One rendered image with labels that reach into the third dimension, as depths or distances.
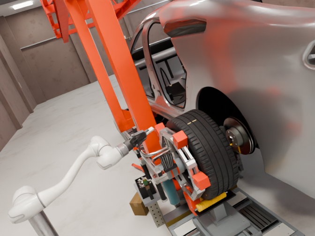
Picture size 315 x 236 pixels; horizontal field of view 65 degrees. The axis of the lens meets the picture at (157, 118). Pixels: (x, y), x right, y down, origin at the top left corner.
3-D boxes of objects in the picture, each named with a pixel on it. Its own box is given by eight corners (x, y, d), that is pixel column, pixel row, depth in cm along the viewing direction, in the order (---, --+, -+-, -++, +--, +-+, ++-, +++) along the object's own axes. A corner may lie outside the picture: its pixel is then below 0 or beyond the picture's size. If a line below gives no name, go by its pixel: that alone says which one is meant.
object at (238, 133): (252, 160, 193) (254, 129, 175) (244, 165, 192) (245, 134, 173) (226, 138, 218) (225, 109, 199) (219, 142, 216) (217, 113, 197)
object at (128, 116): (157, 116, 425) (150, 98, 414) (129, 129, 412) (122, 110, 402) (154, 114, 440) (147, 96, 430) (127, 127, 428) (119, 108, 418)
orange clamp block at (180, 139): (187, 144, 165) (188, 137, 158) (177, 150, 163) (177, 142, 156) (182, 137, 169) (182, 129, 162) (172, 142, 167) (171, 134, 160)
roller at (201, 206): (230, 196, 190) (228, 190, 188) (197, 215, 183) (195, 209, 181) (225, 192, 195) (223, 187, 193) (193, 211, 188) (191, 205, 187)
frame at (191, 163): (212, 208, 171) (189, 140, 154) (204, 213, 169) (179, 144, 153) (179, 176, 221) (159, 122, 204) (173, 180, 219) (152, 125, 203)
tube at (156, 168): (182, 159, 165) (177, 145, 162) (156, 172, 160) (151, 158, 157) (171, 151, 181) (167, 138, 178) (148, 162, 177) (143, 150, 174)
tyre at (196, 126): (253, 173, 151) (196, 92, 177) (221, 191, 146) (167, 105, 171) (224, 193, 210) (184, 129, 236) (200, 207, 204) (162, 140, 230)
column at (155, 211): (166, 223, 256) (152, 190, 244) (157, 227, 254) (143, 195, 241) (162, 217, 266) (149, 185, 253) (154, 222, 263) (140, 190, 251)
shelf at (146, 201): (162, 198, 227) (161, 195, 226) (145, 207, 223) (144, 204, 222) (148, 178, 266) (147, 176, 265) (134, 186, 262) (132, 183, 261)
